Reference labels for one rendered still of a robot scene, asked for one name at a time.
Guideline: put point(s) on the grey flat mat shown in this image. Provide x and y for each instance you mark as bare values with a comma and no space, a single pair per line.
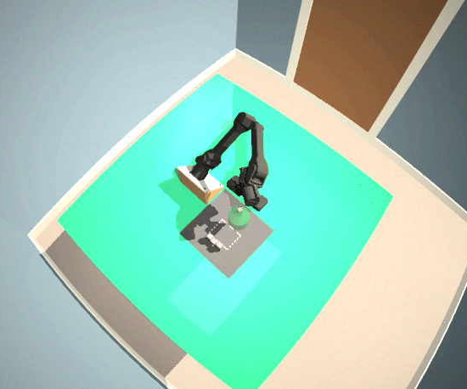
238,245

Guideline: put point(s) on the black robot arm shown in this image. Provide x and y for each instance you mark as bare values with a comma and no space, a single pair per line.
253,176

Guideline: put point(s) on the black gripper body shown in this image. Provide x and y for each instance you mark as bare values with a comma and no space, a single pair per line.
233,183

